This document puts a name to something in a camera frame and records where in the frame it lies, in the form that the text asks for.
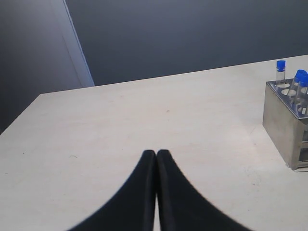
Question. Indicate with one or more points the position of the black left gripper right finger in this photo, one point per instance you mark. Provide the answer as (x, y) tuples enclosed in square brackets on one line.
[(182, 207)]

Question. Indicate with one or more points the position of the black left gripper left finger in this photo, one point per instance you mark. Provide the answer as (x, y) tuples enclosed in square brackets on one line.
[(132, 208)]

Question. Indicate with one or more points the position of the blue-capped tube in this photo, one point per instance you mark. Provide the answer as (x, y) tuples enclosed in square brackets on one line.
[(280, 72), (301, 99), (295, 83)]

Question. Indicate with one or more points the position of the stainless steel test tube rack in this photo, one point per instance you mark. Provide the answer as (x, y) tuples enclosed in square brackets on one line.
[(285, 126)]

